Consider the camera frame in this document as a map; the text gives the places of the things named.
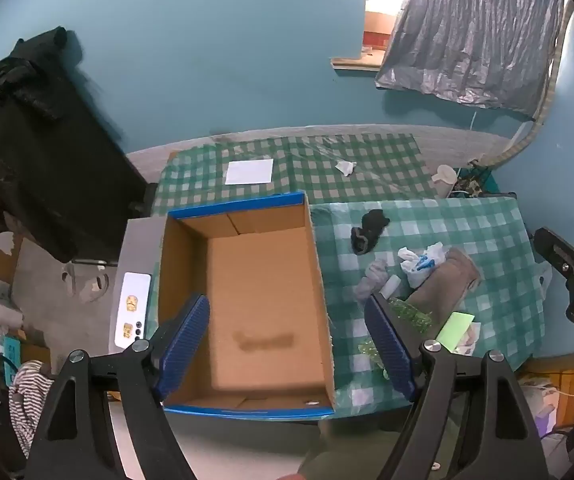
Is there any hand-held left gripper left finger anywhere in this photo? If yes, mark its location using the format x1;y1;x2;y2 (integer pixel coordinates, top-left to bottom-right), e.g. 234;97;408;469
24;294;211;480

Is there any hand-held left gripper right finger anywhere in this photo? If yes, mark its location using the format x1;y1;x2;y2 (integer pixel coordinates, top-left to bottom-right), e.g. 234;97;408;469
364;292;550;480

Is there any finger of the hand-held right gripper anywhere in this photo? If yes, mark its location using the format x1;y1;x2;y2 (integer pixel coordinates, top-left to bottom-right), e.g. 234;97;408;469
534;227;574;281

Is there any light green card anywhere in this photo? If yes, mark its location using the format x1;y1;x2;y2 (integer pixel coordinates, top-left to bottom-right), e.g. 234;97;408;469
437;312;474;352

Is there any white blue plastic bag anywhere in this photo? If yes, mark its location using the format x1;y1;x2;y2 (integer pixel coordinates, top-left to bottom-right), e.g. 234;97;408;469
398;241;448;288

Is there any cardboard box with blue rim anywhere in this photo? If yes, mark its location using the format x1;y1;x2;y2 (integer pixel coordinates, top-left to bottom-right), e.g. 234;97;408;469
153;191;337;420

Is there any white roll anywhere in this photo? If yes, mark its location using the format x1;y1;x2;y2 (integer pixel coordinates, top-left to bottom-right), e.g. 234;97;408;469
378;275;402;303

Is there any grey white sock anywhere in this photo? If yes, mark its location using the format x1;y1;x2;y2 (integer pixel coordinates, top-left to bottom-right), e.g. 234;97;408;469
356;258;393;297

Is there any brown towel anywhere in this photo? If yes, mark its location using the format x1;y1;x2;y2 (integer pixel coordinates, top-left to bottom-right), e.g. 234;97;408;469
406;247;482;316

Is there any orange wooden crate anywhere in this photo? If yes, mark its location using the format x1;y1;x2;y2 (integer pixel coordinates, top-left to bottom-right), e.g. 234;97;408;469
517;367;574;421

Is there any light teal checked tablecloth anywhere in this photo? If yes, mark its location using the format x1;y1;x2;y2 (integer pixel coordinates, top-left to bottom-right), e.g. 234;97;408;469
309;196;548;418

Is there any dark green clutter pile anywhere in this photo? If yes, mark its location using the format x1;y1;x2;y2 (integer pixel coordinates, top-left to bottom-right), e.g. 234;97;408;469
454;160;492;196

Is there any black sock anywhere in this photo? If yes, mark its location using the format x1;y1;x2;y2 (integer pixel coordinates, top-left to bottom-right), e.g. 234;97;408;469
351;208;391;255

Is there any white plastic cup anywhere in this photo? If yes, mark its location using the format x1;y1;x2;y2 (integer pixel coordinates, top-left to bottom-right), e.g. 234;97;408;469
432;164;456;198

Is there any striped cloth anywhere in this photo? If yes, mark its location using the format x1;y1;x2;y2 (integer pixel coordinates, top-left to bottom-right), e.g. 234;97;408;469
8;360;55;461

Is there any white paper sheet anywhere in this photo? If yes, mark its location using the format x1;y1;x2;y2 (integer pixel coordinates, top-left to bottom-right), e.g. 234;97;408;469
225;159;274;186

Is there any dark green checked tablecloth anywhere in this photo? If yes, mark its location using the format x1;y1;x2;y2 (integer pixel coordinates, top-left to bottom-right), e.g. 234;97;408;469
152;133;440;216

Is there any grey crinkled curtain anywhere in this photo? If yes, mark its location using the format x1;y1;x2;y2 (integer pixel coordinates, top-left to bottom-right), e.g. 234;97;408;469
375;0;565;120

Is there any black cloth covered furniture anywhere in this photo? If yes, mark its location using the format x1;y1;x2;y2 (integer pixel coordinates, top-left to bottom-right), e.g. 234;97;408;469
0;26;150;263

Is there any wooden window ledge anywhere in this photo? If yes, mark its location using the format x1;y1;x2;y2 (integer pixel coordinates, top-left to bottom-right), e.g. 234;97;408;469
330;56;383;72

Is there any beige hose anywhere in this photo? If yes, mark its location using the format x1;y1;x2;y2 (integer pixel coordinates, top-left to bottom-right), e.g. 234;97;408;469
489;0;574;166

